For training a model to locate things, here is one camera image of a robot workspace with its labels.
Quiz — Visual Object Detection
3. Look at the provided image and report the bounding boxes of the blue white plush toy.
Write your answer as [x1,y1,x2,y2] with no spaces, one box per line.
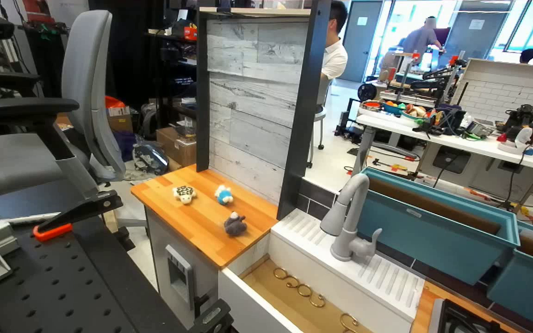
[214,184,233,205]

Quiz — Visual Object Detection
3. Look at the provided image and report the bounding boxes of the cluttered white workbench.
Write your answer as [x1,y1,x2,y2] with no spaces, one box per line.
[353,108,533,190]

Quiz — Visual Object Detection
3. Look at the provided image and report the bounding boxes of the gray faucet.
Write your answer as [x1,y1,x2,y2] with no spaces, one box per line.
[320,171,381,264]

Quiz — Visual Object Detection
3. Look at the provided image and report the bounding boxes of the white brick panel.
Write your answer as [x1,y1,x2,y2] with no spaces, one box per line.
[451,58,533,119]

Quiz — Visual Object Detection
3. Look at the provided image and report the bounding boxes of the orange black clamp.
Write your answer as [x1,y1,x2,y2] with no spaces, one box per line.
[31,190,122,242]

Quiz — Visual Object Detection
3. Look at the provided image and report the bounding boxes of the gray office chair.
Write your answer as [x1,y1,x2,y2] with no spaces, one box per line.
[61,8,125,181]

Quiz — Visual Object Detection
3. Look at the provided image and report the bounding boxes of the yellow green plush toy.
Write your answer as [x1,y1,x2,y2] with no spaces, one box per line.
[172,184,196,205]

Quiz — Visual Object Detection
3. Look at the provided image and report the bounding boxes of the gray plush doll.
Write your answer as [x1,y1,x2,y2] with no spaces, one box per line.
[223,212,246,236]

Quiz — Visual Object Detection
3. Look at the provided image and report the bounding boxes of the teal plastic bin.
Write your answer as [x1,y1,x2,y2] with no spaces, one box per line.
[357,169,520,284]

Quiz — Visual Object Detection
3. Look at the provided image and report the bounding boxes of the cardboard box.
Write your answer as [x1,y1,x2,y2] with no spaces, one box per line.
[155,127,196,166]

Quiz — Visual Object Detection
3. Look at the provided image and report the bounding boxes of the white sink unit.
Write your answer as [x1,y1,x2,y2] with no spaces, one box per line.
[218,208,425,333]

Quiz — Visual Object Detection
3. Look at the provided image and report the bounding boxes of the wooden countertop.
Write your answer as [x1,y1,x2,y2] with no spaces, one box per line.
[131,164,277,267]

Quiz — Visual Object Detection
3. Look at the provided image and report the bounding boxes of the black perforated table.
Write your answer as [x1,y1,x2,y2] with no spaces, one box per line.
[0,219,185,333]

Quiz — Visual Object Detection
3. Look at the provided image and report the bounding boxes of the gray wood backsplash panel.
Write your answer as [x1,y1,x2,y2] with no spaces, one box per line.
[196,0,331,218]

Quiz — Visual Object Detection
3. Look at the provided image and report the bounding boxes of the person in white shirt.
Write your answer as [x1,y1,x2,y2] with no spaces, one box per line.
[316,0,347,107]

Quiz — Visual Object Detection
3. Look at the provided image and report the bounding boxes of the person in dark shirt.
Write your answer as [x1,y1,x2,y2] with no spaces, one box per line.
[401,16,442,53]

